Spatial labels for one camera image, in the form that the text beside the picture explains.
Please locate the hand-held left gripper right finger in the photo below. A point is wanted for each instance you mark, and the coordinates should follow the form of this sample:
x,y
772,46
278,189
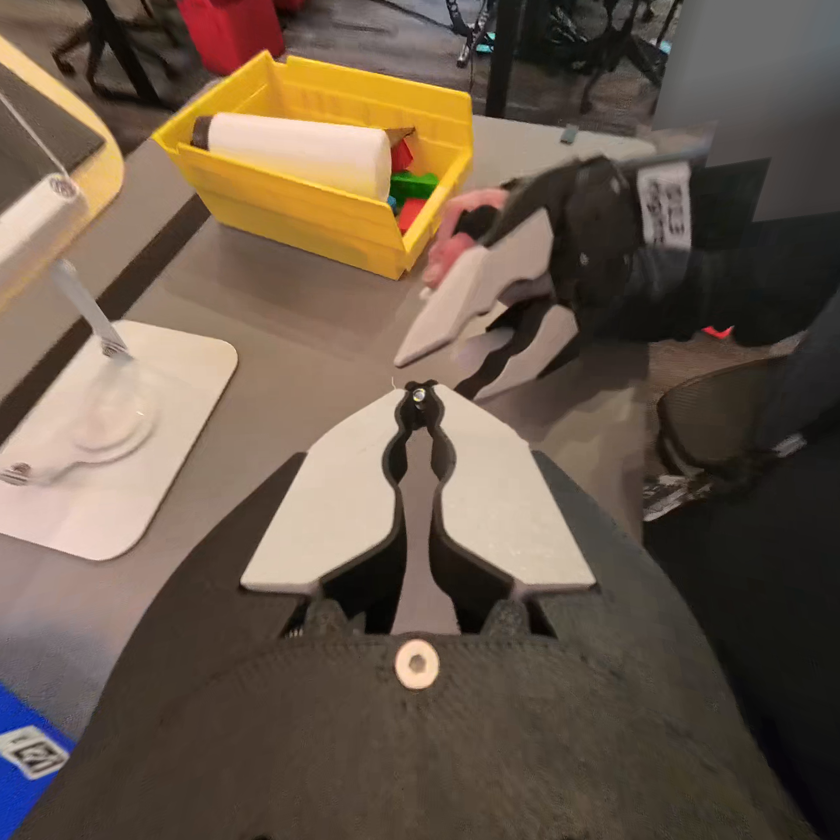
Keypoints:
x,y
519,525

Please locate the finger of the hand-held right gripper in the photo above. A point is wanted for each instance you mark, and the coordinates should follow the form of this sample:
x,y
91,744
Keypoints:
x,y
479,282
538,348

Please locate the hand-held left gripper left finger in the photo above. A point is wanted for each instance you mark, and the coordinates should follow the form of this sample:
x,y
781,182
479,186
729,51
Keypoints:
x,y
322,525

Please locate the black knob screw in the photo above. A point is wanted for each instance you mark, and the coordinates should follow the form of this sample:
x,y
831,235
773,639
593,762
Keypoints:
x,y
420,404

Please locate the yellow bin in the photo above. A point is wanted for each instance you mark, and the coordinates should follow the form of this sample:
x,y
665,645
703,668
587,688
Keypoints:
x,y
302,210

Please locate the red block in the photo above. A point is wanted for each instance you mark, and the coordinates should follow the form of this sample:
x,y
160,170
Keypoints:
x,y
410,213

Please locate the green block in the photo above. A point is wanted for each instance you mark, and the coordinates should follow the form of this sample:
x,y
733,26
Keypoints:
x,y
414,184

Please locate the black mesh chair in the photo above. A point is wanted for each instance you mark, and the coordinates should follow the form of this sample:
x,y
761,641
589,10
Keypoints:
x,y
722,420

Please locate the white roll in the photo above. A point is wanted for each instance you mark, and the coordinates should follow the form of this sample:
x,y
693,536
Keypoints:
x,y
295,151

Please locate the red bin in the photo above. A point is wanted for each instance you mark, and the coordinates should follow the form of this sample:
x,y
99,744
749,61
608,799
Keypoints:
x,y
230,33

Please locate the large blue bin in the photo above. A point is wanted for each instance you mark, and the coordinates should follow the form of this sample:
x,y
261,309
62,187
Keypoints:
x,y
26,761

